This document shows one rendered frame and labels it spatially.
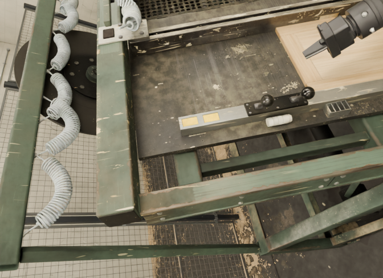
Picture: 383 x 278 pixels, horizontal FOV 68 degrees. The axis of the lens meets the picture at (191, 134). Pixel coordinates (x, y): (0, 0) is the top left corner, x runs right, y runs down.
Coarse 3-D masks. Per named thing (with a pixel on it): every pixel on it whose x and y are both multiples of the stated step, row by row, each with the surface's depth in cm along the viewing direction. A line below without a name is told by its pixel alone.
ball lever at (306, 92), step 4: (304, 88) 81; (308, 88) 80; (312, 88) 80; (304, 92) 80; (308, 92) 80; (312, 92) 80; (292, 96) 92; (296, 96) 91; (300, 96) 86; (304, 96) 81; (308, 96) 80; (312, 96) 80; (292, 100) 91; (296, 100) 91
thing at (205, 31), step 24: (120, 0) 98; (336, 0) 115; (360, 0) 113; (120, 24) 110; (144, 24) 110; (192, 24) 113; (216, 24) 112; (240, 24) 112; (264, 24) 114; (288, 24) 116; (144, 48) 114; (168, 48) 116
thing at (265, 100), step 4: (264, 96) 80; (268, 96) 80; (272, 96) 80; (260, 100) 81; (264, 100) 80; (268, 100) 79; (272, 100) 80; (256, 104) 91; (260, 104) 87; (264, 104) 80; (268, 104) 80; (272, 104) 80; (256, 108) 91; (260, 108) 91
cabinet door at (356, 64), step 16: (288, 32) 114; (304, 32) 114; (288, 48) 109; (304, 48) 109; (352, 48) 107; (368, 48) 106; (304, 64) 104; (320, 64) 104; (336, 64) 103; (352, 64) 103; (368, 64) 102; (304, 80) 100; (320, 80) 99; (336, 80) 99; (352, 80) 98; (368, 80) 98
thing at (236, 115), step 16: (320, 96) 93; (336, 96) 93; (352, 96) 92; (368, 96) 94; (208, 112) 93; (224, 112) 93; (240, 112) 92; (272, 112) 92; (288, 112) 93; (192, 128) 91; (208, 128) 92
